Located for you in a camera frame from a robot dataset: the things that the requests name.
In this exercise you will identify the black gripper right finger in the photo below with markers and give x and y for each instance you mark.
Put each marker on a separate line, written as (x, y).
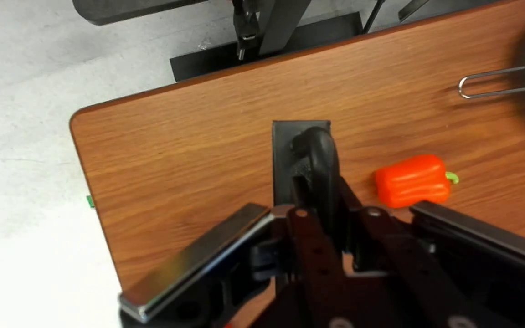
(464, 229)

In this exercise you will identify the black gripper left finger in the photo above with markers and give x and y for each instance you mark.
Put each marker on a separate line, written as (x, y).
(160, 289)

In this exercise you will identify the black handle object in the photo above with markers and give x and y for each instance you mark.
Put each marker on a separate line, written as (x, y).
(306, 167)

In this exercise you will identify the orange toy bell pepper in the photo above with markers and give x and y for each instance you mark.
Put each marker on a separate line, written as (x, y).
(408, 183)

